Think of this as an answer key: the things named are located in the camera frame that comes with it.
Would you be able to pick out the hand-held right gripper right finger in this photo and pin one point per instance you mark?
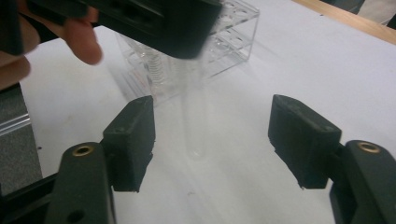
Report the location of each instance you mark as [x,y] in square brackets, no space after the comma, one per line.
[303,143]

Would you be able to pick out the clear acrylic tube rack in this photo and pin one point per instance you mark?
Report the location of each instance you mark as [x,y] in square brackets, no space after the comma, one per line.
[233,40]

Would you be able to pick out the metal floor rail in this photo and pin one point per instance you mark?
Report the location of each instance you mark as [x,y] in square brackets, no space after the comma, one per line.
[12,124]

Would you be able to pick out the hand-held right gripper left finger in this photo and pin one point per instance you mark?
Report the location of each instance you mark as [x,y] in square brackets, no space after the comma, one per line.
[130,146]

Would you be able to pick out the wooden table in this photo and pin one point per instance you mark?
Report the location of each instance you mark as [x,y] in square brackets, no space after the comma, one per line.
[358,21]

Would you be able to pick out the orange capped clear test tube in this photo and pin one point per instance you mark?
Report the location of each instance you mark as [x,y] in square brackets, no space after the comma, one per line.
[194,130]

